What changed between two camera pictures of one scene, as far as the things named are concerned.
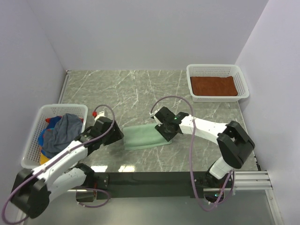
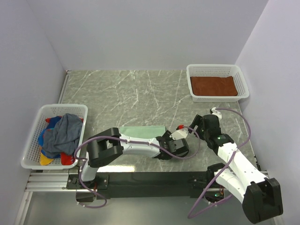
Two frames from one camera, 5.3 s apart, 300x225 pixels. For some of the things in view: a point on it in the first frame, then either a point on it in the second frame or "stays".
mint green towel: x=142 y=136 stays
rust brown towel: x=213 y=86 stays
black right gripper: x=160 y=128 → x=198 y=120
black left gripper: x=116 y=134 → x=167 y=136
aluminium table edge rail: x=63 y=89 stays
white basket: x=202 y=70 stays
